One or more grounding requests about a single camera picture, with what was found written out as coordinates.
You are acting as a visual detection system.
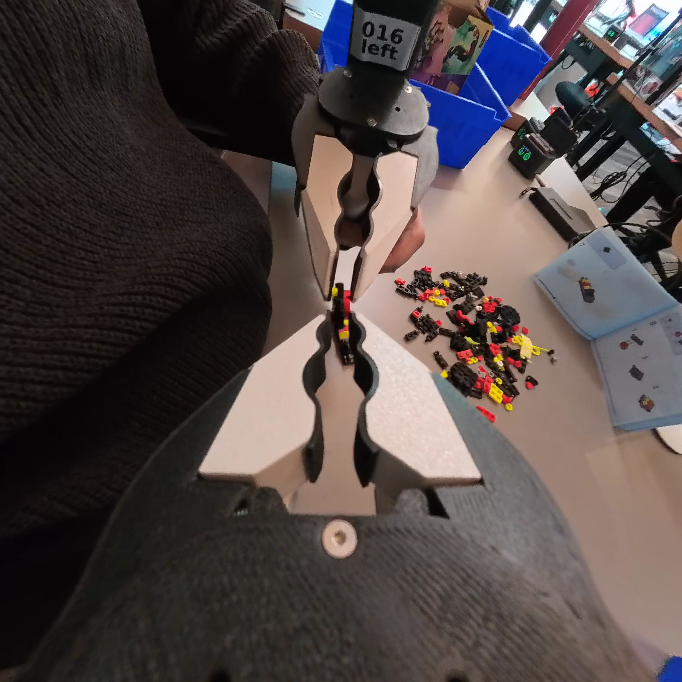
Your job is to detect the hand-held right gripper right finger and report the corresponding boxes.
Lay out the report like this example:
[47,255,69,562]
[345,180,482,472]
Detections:
[349,312,483,512]

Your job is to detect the blue lego instruction booklet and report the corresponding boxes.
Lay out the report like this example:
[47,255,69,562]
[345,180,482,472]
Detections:
[532,226,682,432]

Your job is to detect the blue storage bin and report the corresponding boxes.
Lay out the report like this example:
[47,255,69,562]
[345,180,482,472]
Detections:
[319,0,513,170]
[477,6,553,107]

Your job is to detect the dark round stool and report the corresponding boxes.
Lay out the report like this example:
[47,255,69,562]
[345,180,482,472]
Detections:
[554,80,591,126]

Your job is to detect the wooden desk black legs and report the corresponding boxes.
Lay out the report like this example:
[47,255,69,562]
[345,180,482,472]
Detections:
[565,24,682,224]

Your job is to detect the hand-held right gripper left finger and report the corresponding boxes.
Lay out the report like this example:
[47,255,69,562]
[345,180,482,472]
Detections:
[198,313,329,512]

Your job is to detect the pile of lego pieces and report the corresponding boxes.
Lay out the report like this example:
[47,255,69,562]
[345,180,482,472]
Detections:
[394,264,557,424]

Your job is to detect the long black red yellow lego assembly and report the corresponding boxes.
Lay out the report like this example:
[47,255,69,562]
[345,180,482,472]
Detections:
[330,285,357,366]

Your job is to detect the black flat case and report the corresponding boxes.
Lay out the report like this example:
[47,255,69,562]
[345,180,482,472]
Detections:
[519,184,596,242]

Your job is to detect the colourful lego set box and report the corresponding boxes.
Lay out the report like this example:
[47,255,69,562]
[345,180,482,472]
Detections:
[410,0,493,97]

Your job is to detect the person's left hand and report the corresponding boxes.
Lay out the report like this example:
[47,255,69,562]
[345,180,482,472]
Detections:
[383,205,427,274]

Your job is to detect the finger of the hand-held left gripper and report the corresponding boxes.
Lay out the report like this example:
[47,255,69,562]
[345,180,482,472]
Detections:
[349,153,419,300]
[301,133,353,300]

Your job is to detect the person's left forearm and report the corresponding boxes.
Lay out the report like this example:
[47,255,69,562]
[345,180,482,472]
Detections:
[139,0,320,166]

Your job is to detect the dark red pillar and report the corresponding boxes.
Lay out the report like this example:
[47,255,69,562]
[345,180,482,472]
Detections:
[519,0,602,102]

